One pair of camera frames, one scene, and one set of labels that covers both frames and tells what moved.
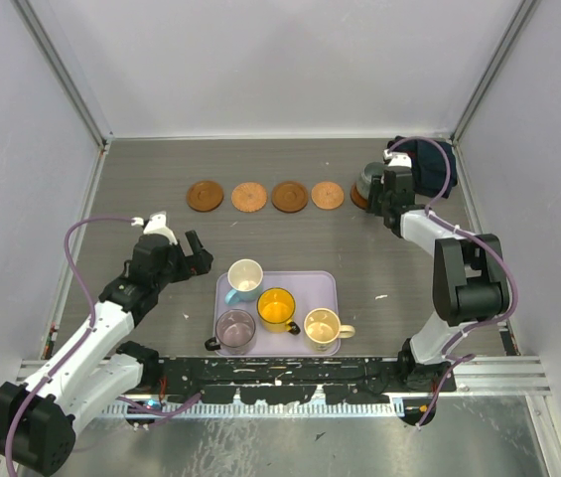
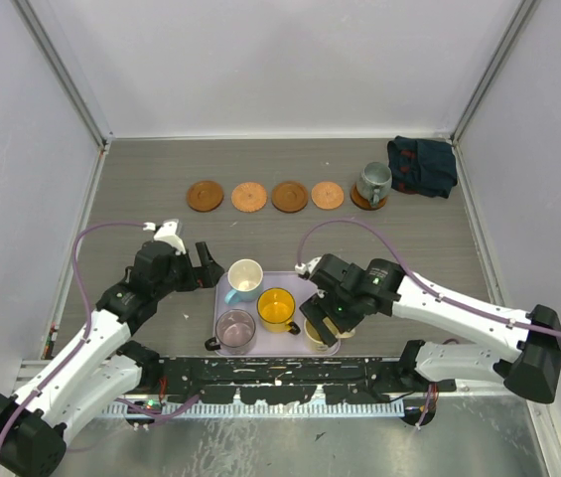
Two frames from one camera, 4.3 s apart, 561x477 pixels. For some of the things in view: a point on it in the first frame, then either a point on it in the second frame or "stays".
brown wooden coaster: x=205 y=196 stays
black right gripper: x=376 y=188 to x=341 y=324
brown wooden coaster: x=357 y=200 stays
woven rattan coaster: x=327 y=195 stays
